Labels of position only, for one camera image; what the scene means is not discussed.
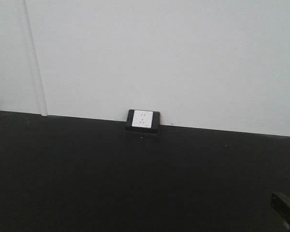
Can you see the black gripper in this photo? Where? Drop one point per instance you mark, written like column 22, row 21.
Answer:
column 281, row 204

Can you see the black socket mounting box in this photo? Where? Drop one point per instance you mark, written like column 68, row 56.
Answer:
column 154, row 128

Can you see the white wall power socket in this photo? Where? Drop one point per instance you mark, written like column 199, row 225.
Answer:
column 142, row 119

